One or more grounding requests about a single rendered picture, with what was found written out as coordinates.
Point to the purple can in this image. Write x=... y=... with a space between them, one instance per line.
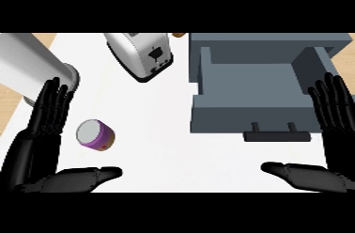
x=94 y=135

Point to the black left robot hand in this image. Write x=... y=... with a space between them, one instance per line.
x=43 y=124

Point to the small brown object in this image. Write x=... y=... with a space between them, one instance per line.
x=178 y=34

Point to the grey cabinet body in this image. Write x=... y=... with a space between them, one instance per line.
x=273 y=42

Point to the silver toaster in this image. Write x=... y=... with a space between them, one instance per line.
x=146 y=55

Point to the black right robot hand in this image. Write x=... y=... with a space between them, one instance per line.
x=333 y=117

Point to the large silver cylinder appliance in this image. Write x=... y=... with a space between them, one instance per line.
x=28 y=64

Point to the grey open drawer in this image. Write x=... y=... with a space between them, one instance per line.
x=253 y=92

